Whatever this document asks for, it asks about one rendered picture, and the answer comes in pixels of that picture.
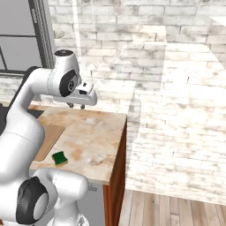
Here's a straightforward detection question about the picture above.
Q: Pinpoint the grey framed window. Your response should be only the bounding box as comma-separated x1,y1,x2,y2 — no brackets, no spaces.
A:
0,0,57,79

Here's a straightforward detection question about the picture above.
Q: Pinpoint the brown wooden counter cabinet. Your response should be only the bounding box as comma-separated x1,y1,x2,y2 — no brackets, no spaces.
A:
102,117,128,226

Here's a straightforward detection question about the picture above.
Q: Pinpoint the green and yellow sponge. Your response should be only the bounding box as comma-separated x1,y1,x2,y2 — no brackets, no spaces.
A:
50,151,69,168

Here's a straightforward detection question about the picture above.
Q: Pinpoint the black hob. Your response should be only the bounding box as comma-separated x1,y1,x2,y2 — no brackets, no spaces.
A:
0,106,45,134

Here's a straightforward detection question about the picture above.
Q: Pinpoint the tan wooden cutting board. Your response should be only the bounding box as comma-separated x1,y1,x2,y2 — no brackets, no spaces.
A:
34,124,66,162

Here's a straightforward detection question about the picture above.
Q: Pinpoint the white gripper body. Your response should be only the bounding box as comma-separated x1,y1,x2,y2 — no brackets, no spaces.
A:
53,87,98,107

